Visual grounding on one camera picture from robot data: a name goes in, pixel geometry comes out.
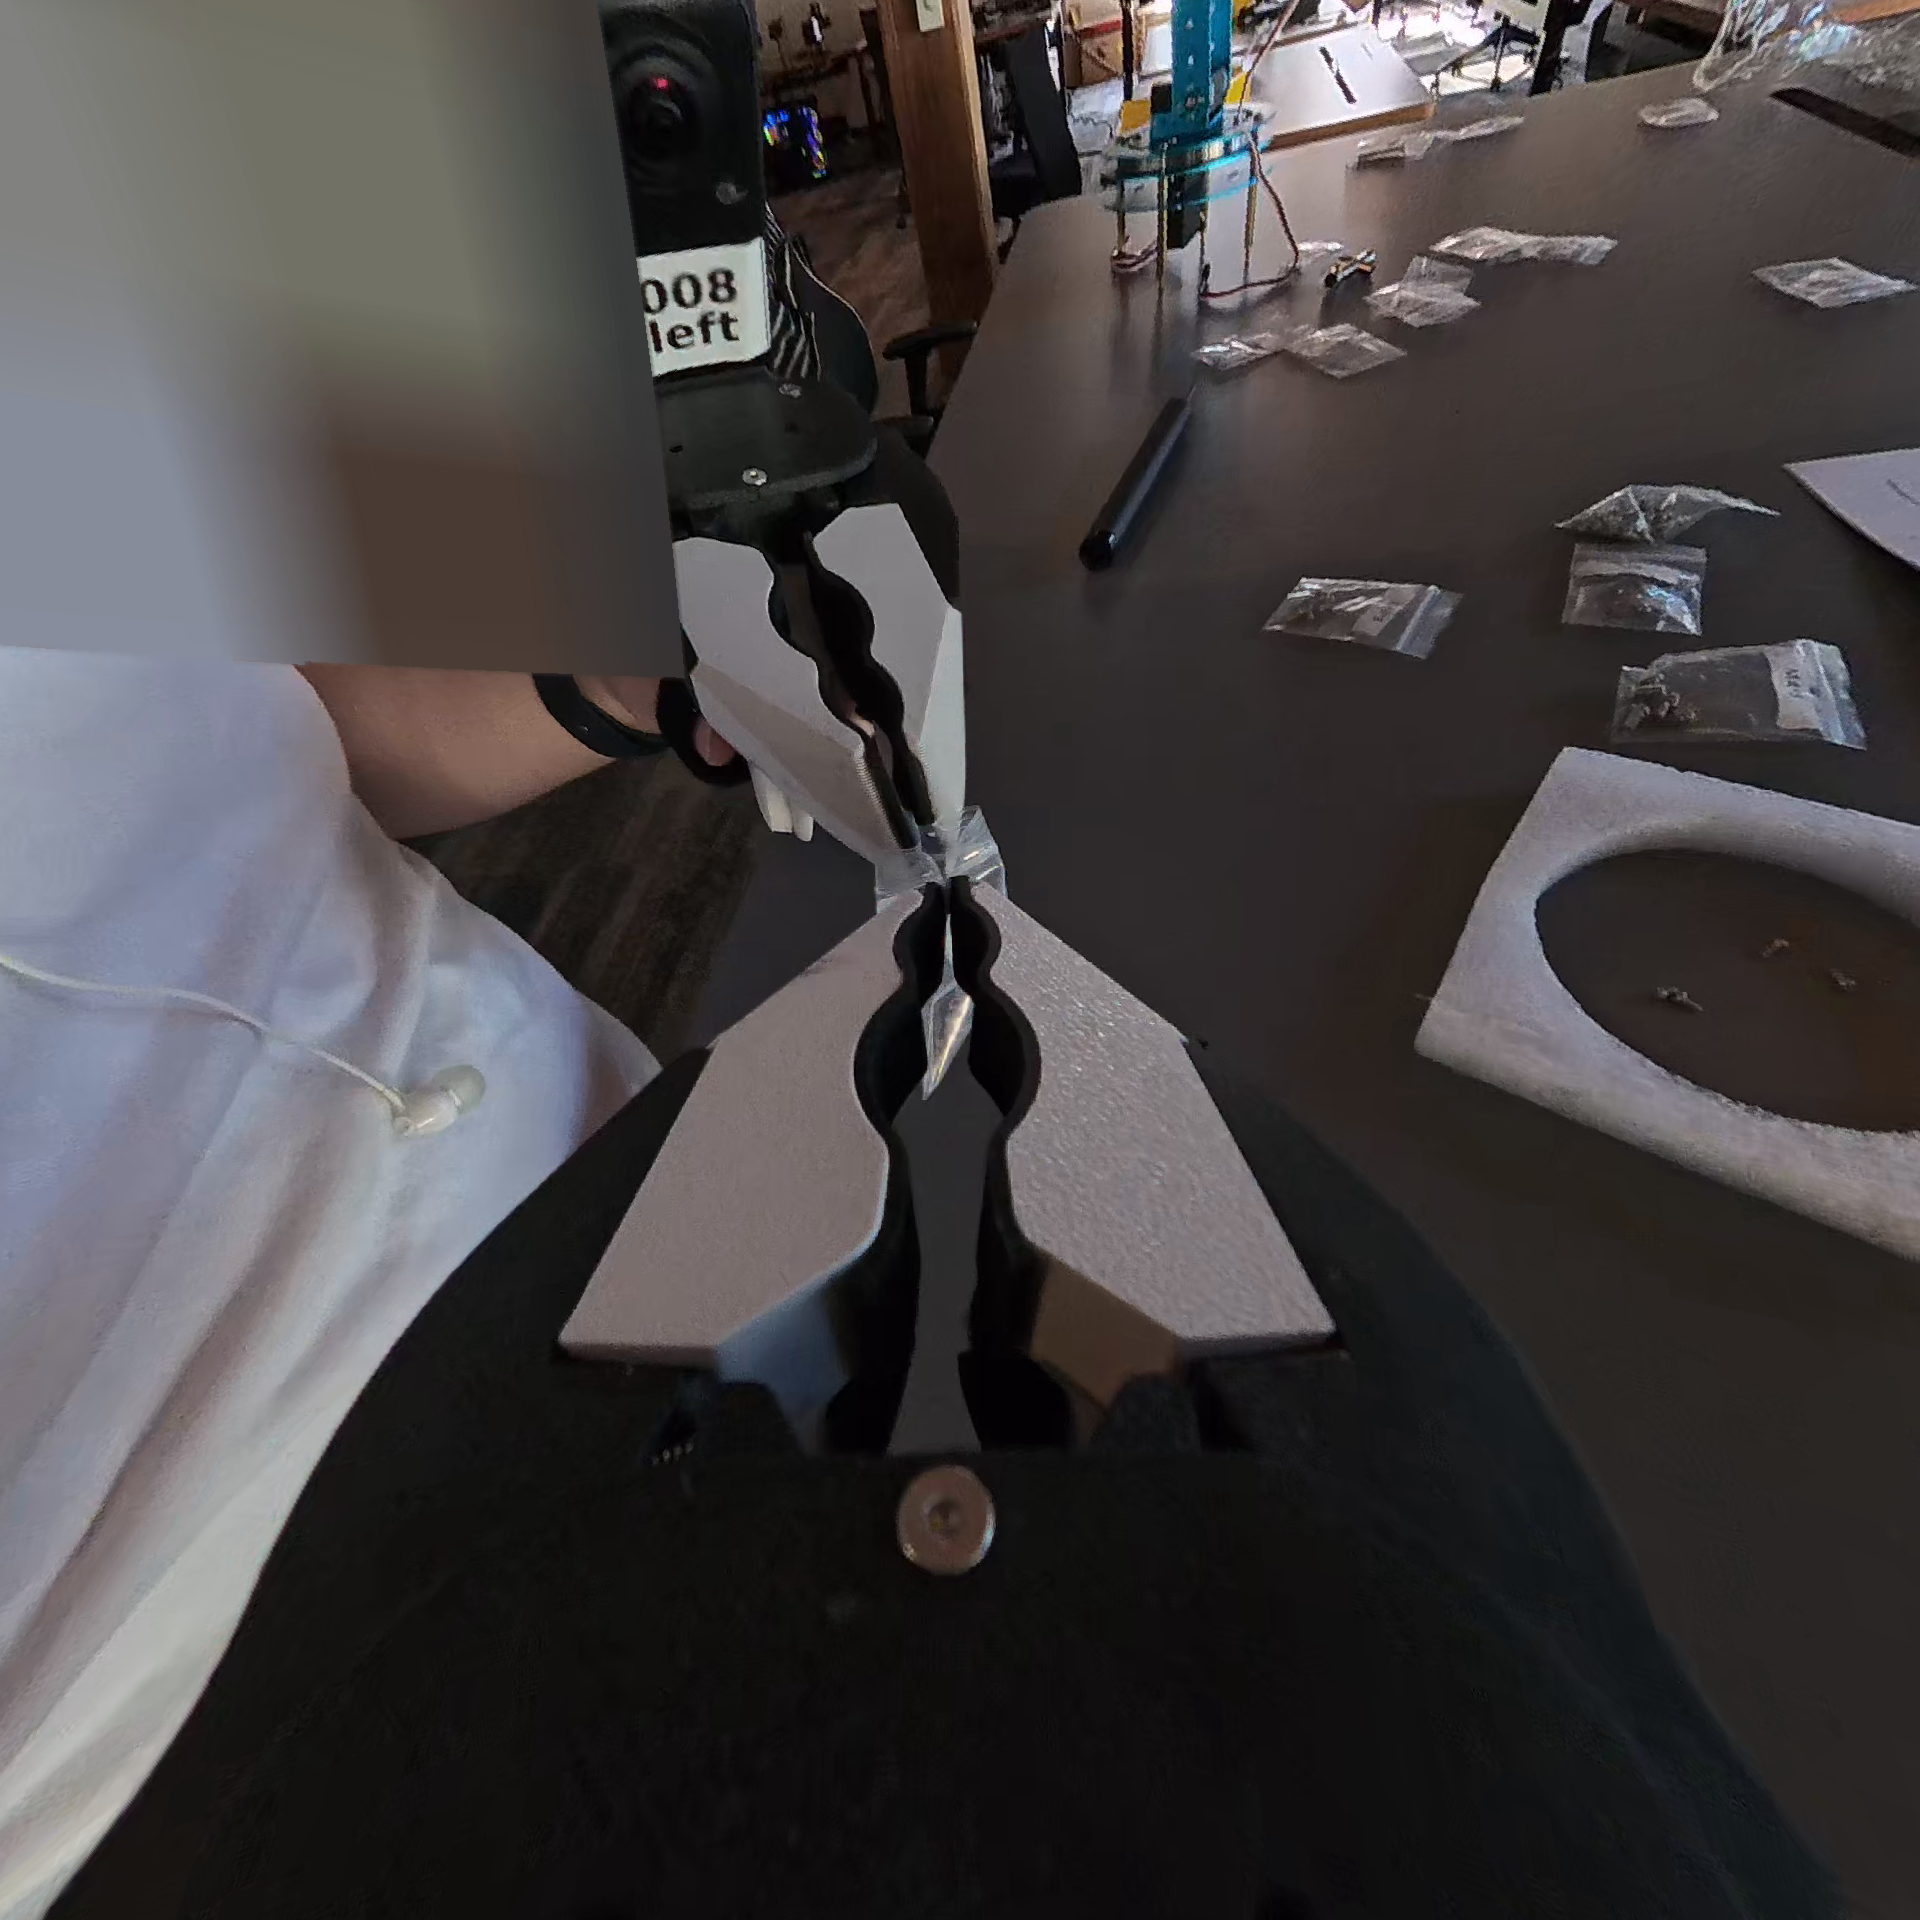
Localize light wooden table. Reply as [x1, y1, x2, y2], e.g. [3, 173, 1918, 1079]
[1246, 30, 1439, 148]

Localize printed instruction manual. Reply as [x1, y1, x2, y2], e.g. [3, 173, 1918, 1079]
[1785, 448, 1920, 571]

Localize labelled clear screw bag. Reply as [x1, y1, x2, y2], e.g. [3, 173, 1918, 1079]
[1267, 575, 1466, 659]
[1611, 639, 1865, 750]

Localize person's left forearm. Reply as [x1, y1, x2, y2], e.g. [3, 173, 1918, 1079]
[300, 661, 676, 845]

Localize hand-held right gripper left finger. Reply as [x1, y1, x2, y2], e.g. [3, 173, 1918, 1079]
[558, 881, 954, 1425]

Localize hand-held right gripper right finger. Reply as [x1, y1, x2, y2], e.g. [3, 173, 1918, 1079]
[951, 881, 1337, 1425]

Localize small zip bag of screws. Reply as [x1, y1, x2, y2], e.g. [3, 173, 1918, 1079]
[873, 806, 1004, 1100]

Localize dark brown desk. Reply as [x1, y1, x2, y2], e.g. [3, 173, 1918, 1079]
[704, 30, 1920, 1920]

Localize black wristband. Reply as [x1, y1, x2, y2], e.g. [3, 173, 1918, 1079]
[534, 672, 673, 758]

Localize black screwdriver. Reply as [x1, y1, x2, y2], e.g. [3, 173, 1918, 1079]
[1076, 393, 1203, 575]

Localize person's white shirt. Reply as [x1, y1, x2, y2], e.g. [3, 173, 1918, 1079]
[0, 647, 663, 1877]

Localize wooden support post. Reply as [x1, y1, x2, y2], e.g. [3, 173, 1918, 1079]
[879, 0, 1002, 353]

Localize white earphone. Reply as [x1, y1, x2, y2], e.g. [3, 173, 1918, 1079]
[0, 950, 490, 1142]

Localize white foam frame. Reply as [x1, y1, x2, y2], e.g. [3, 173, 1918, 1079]
[1418, 748, 1920, 1261]

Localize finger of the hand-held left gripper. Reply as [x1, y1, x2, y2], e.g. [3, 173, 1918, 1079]
[802, 497, 969, 847]
[673, 536, 924, 875]

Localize scattered small plastic packets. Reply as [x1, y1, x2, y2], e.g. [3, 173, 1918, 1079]
[1192, 96, 1920, 380]

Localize red servo cable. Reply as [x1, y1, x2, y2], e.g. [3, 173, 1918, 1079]
[1201, 141, 1345, 302]

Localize crumpled clear plastic wrap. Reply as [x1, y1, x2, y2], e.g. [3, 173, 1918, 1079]
[1697, 0, 1920, 92]

